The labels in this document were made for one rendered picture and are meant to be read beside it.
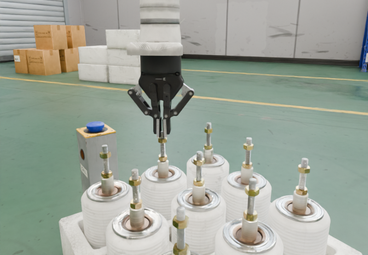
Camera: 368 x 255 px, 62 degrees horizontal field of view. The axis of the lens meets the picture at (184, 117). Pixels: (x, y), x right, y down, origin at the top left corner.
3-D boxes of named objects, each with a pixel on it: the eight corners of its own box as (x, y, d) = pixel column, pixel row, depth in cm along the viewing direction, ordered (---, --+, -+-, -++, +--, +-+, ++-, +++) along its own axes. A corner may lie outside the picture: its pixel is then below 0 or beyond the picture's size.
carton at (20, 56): (35, 70, 425) (32, 48, 417) (47, 70, 415) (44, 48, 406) (15, 72, 399) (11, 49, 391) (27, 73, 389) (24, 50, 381)
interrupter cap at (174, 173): (174, 186, 58) (174, 183, 58) (138, 181, 60) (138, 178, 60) (186, 170, 65) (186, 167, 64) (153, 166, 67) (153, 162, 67)
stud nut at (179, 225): (169, 224, 35) (169, 217, 35) (180, 218, 36) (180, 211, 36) (181, 231, 34) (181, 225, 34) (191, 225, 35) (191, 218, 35)
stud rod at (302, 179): (296, 199, 50) (301, 157, 48) (303, 200, 50) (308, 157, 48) (297, 202, 49) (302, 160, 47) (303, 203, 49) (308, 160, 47)
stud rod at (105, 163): (107, 182, 56) (103, 144, 54) (111, 183, 56) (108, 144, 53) (103, 185, 55) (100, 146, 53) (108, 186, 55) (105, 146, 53)
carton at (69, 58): (80, 70, 422) (78, 48, 414) (67, 72, 401) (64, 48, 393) (64, 69, 434) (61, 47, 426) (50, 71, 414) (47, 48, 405)
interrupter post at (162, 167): (166, 179, 61) (166, 163, 60) (155, 177, 62) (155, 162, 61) (170, 173, 63) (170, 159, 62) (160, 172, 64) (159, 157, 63)
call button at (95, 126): (90, 135, 67) (89, 127, 67) (84, 131, 70) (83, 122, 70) (107, 132, 69) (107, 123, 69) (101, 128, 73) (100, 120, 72)
